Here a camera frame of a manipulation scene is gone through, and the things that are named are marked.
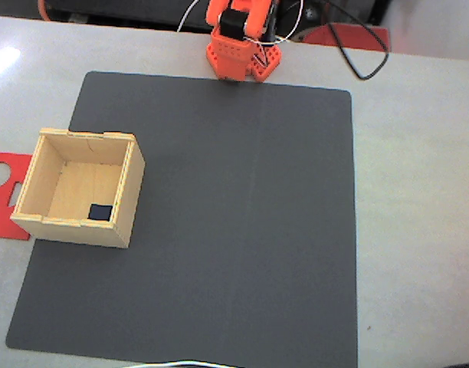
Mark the dark blue cube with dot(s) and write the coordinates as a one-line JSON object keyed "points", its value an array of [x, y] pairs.
{"points": [[100, 212]]}

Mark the open wooden box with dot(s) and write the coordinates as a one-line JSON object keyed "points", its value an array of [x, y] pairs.
{"points": [[85, 234]]}

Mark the dark grey mat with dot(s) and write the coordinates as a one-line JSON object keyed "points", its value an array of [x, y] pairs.
{"points": [[238, 230]]}

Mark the red flat object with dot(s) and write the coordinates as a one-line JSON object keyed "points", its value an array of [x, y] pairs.
{"points": [[365, 38]]}

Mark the dark background equipment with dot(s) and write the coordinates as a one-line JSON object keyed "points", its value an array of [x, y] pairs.
{"points": [[123, 9]]}

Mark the red cut-out sheet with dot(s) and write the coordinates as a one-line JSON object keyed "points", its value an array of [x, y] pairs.
{"points": [[4, 226]]}

